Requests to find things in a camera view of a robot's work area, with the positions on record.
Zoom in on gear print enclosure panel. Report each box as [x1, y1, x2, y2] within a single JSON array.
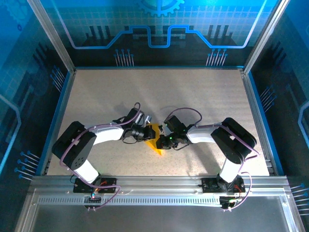
[[40, 0, 282, 68]]

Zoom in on grey metal sheet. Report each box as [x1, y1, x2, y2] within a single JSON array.
[[14, 188, 306, 232]]

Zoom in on small controller board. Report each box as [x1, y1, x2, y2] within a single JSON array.
[[84, 193, 102, 203], [219, 196, 243, 210]]

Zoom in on blue circuit print panel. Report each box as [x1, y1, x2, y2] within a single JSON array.
[[251, 0, 309, 218], [0, 0, 73, 232]]

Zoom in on wide aluminium extrusion rail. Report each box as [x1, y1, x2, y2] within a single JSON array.
[[30, 175, 290, 197]]

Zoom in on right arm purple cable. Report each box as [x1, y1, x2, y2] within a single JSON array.
[[165, 107, 259, 213]]

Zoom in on aluminium frame post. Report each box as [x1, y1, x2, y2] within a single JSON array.
[[242, 0, 292, 74], [26, 0, 77, 74]]

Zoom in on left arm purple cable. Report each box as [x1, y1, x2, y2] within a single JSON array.
[[59, 102, 141, 213]]

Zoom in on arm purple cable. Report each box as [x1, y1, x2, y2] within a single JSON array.
[[59, 102, 141, 213], [165, 107, 259, 213]]

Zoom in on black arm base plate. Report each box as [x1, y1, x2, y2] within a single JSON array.
[[73, 177, 117, 194], [201, 177, 246, 194]]

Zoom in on slotted grey cable duct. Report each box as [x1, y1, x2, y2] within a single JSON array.
[[38, 196, 224, 206]]

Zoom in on aluminium rail with blue strip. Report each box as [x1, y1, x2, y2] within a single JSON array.
[[38, 69, 77, 176], [241, 69, 285, 176]]

